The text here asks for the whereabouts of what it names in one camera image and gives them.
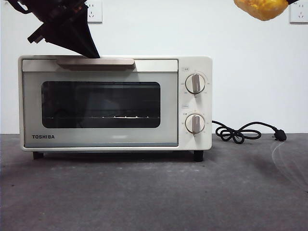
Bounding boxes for yellow corn cob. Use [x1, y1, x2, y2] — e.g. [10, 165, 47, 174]
[233, 0, 288, 22]

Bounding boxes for glass oven door with handle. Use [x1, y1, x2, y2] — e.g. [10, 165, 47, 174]
[22, 57, 179, 147]

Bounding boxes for cream Toshiba toaster oven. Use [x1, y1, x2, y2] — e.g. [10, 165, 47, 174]
[18, 55, 213, 162]

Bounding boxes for cream temperature knob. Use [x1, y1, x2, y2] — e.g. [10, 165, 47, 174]
[185, 74, 206, 95]

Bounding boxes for cream timer knob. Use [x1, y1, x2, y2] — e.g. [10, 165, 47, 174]
[185, 113, 205, 134]

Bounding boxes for white wall socket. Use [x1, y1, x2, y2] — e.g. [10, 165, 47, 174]
[289, 1, 308, 24]
[86, 1, 103, 24]

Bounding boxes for wire oven rack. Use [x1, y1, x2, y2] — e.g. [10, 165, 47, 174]
[45, 115, 161, 120]

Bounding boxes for black power cable with plug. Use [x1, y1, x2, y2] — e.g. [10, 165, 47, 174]
[211, 120, 287, 144]

